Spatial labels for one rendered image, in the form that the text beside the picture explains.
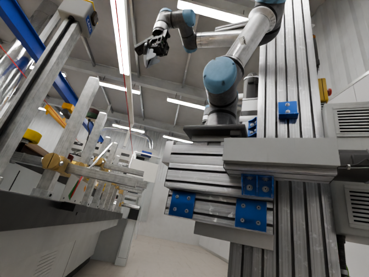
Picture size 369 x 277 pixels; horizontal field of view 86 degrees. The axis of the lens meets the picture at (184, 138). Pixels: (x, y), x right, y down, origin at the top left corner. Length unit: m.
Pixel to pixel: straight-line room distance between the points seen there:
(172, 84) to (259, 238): 6.43
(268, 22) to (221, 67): 0.32
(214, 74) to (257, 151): 0.31
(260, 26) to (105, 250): 3.47
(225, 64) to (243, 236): 0.59
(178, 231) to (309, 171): 9.41
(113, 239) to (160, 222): 6.26
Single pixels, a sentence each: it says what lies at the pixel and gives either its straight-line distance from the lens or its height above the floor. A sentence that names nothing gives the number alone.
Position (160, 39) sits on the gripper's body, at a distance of 1.01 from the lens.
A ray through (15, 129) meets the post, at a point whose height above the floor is 0.82.
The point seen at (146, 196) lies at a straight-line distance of 3.49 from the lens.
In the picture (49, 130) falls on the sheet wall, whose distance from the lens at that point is 11.94.
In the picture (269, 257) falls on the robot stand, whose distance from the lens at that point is 0.82.
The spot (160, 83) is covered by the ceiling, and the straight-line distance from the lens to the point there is 6.90.
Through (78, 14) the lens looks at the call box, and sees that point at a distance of 0.68.
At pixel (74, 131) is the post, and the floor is 0.93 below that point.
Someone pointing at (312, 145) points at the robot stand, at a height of 0.93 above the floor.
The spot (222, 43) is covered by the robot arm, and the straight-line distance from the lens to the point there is 1.12.
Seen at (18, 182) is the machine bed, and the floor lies 0.74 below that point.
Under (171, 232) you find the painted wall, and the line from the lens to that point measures 9.83.
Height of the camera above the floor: 0.70
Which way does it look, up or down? 24 degrees up
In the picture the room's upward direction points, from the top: 11 degrees clockwise
